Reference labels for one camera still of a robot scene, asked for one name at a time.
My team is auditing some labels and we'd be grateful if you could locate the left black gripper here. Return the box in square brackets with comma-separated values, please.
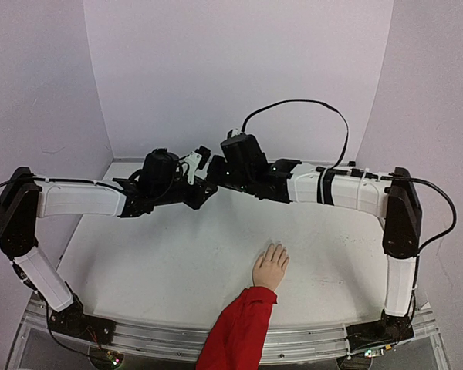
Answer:
[154, 175, 210, 209]

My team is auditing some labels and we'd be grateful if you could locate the red sleeve forearm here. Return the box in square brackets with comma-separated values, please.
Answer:
[195, 287, 277, 369]

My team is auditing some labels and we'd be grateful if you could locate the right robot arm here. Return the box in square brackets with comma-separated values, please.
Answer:
[206, 133, 422, 317]

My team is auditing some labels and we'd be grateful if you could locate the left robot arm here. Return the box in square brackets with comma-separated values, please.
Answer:
[0, 146, 217, 337]

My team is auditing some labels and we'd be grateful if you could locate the mannequin hand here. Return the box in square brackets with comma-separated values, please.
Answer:
[252, 243, 290, 291]

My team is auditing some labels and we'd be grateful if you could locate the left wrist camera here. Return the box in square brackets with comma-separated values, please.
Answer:
[182, 146, 211, 186]

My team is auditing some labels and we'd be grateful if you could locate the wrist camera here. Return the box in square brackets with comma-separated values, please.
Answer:
[227, 128, 242, 139]
[182, 146, 211, 186]

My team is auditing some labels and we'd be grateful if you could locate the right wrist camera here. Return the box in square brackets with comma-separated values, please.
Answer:
[227, 128, 242, 139]

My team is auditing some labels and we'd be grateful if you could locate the right black camera cable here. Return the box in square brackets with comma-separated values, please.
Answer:
[241, 99, 351, 170]

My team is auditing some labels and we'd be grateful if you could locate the aluminium table frame rail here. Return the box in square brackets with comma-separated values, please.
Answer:
[7, 156, 448, 370]

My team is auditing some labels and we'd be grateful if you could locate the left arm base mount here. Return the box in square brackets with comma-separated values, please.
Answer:
[48, 294, 116, 345]

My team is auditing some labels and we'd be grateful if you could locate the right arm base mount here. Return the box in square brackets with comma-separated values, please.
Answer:
[346, 311, 414, 354]

